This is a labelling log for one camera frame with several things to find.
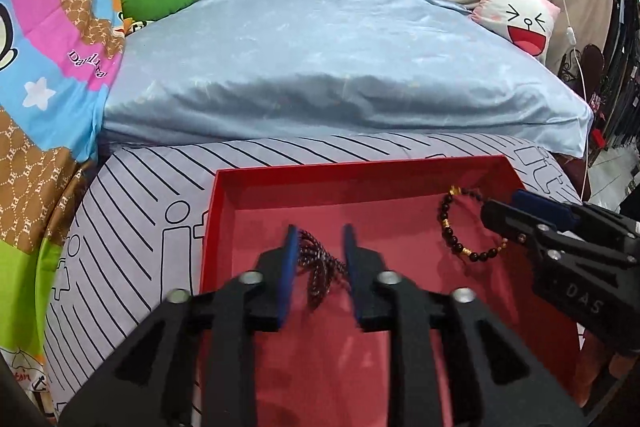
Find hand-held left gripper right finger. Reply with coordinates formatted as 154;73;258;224
341;223;588;427

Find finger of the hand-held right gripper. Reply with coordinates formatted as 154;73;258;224
512;189;640;242
481;199;632;272

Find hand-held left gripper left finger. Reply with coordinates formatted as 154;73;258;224
59;224;301;427

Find dark purple bead string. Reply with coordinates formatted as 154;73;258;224
297;228;352;311

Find black bead bracelet gold accents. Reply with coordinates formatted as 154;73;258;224
439;186;511;264

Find red cardboard box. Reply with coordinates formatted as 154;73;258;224
199;154;618;427

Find dark wood metal chair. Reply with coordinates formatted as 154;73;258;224
557;44;610;104

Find rack of hanging clothes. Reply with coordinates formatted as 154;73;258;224
595;0;640;148

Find grey striped bed sheet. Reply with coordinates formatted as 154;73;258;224
42;132;585;427

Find pink rabbit face cushion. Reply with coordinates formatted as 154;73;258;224
472;0;562;62

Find light blue satin pillow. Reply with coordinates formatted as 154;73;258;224
97;0;594;158

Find colourful cartoon printed blanket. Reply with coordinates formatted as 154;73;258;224
0;0;127;410

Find white cable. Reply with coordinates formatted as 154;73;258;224
535;0;592;200

